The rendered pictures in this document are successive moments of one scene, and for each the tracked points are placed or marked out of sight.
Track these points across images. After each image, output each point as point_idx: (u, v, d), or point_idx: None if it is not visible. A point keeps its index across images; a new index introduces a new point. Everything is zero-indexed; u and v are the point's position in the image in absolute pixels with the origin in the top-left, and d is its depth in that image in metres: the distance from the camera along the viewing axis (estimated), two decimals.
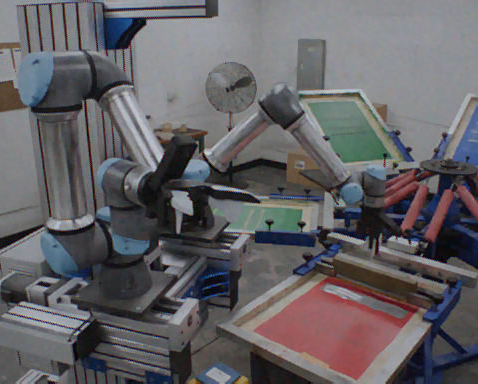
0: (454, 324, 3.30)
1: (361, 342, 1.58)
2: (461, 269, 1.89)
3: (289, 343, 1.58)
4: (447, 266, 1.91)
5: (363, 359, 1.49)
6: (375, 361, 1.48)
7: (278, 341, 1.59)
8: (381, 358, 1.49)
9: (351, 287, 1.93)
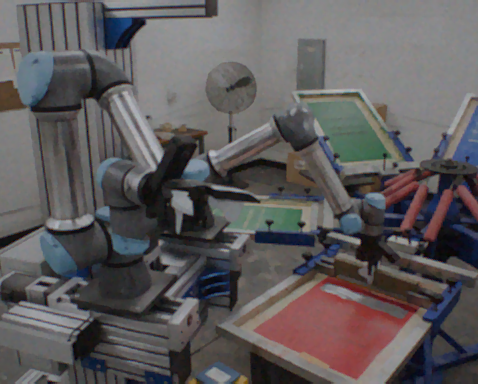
0: (454, 324, 3.30)
1: (361, 342, 1.58)
2: (461, 269, 1.88)
3: (289, 343, 1.58)
4: (447, 266, 1.91)
5: (363, 359, 1.49)
6: (375, 361, 1.48)
7: (278, 341, 1.59)
8: (381, 358, 1.49)
9: (351, 287, 1.93)
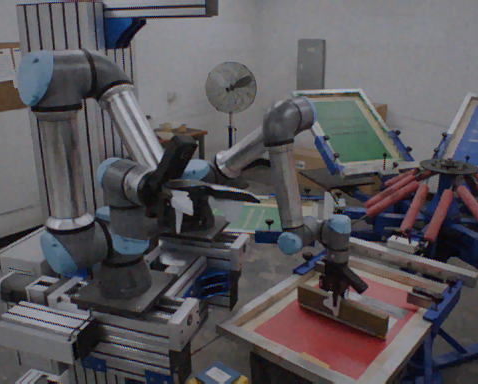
0: (454, 324, 3.30)
1: (361, 342, 1.58)
2: (461, 269, 1.88)
3: (289, 343, 1.58)
4: (447, 266, 1.91)
5: (363, 359, 1.49)
6: (375, 361, 1.48)
7: (278, 341, 1.59)
8: (381, 358, 1.49)
9: (351, 287, 1.93)
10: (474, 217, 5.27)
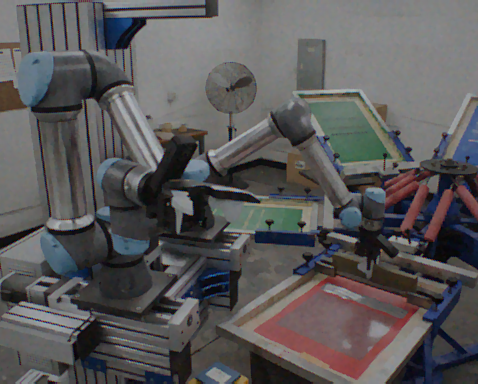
0: (454, 324, 3.30)
1: None
2: (461, 269, 1.89)
3: (289, 343, 1.58)
4: (447, 266, 1.91)
5: (363, 359, 1.49)
6: (375, 361, 1.48)
7: (278, 341, 1.59)
8: (381, 358, 1.49)
9: (351, 287, 1.93)
10: None
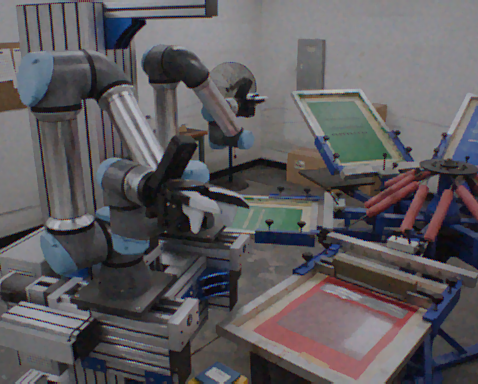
0: (454, 324, 3.30)
1: None
2: (461, 269, 1.89)
3: (289, 343, 1.58)
4: (447, 266, 1.91)
5: (363, 359, 1.49)
6: (375, 361, 1.48)
7: (278, 341, 1.59)
8: (381, 358, 1.49)
9: (351, 287, 1.93)
10: None
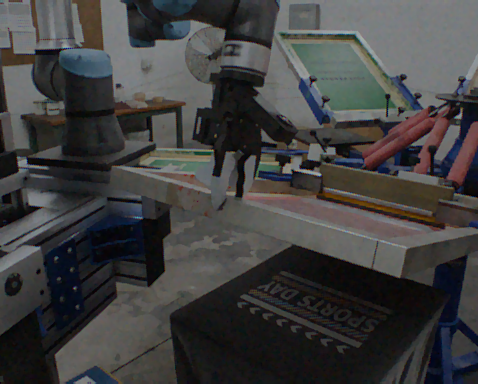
0: (474, 317, 2.66)
1: None
2: None
3: None
4: None
5: None
6: None
7: None
8: None
9: None
10: None
